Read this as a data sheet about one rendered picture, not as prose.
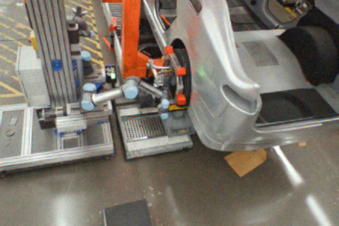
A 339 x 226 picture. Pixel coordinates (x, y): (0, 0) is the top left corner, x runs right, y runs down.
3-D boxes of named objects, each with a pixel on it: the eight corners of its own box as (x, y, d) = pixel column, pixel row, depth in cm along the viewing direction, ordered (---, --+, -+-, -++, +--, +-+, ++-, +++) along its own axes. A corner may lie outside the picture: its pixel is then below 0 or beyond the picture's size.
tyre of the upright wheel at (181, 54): (213, 80, 283) (193, 35, 318) (191, 82, 276) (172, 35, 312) (197, 116, 335) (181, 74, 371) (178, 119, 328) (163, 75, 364)
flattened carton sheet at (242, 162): (270, 157, 367) (271, 156, 364) (240, 177, 341) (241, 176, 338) (253, 140, 382) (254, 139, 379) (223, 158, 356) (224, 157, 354)
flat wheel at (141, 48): (184, 76, 414) (187, 63, 398) (144, 90, 384) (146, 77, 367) (160, 51, 450) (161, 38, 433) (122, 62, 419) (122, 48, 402)
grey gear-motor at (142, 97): (166, 109, 391) (170, 91, 366) (137, 113, 379) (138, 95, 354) (163, 100, 402) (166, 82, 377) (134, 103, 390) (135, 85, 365)
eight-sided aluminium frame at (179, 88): (178, 113, 321) (186, 76, 283) (172, 113, 319) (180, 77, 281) (164, 81, 356) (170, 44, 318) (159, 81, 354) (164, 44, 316)
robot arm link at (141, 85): (122, 75, 268) (163, 97, 292) (122, 84, 260) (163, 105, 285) (129, 68, 262) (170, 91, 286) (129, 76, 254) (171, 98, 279)
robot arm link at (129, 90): (86, 101, 273) (139, 85, 263) (84, 113, 263) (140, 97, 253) (79, 93, 264) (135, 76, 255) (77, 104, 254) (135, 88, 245)
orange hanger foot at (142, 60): (175, 75, 376) (178, 53, 351) (135, 78, 361) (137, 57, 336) (171, 66, 386) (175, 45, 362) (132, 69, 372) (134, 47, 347)
